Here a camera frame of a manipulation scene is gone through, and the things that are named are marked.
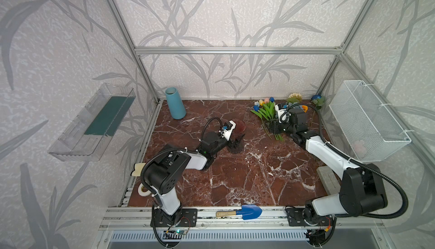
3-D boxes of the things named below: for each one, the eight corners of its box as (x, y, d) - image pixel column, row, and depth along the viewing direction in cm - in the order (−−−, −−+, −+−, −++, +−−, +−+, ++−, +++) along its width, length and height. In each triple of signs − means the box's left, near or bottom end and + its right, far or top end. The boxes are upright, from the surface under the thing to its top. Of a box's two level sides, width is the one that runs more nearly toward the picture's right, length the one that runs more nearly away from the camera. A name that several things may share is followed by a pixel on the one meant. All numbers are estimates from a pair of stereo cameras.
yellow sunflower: (294, 107, 117) (296, 101, 112) (286, 102, 120) (288, 96, 116) (300, 102, 120) (303, 96, 116) (292, 97, 124) (295, 91, 119)
